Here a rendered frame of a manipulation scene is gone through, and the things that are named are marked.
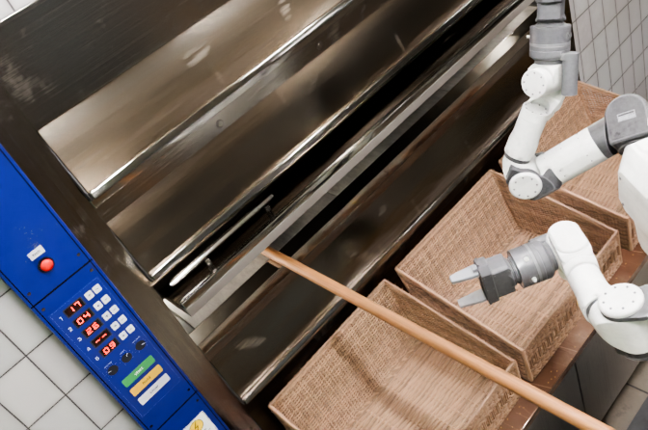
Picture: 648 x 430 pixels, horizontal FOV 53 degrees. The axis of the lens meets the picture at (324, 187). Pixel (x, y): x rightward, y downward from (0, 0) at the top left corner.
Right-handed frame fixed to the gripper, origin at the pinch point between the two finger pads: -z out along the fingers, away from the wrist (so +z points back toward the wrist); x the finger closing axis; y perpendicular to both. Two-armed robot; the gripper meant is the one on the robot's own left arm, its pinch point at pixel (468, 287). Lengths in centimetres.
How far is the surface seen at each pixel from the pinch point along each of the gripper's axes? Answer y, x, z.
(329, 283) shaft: 23.3, 6.5, -30.9
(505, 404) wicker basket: 10, 65, 1
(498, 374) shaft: -18.8, 5.9, -1.6
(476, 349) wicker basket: 26, 57, -1
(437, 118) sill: 82, 11, 16
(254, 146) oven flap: 47, -26, -36
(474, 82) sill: 94, 12, 34
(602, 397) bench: 26, 107, 34
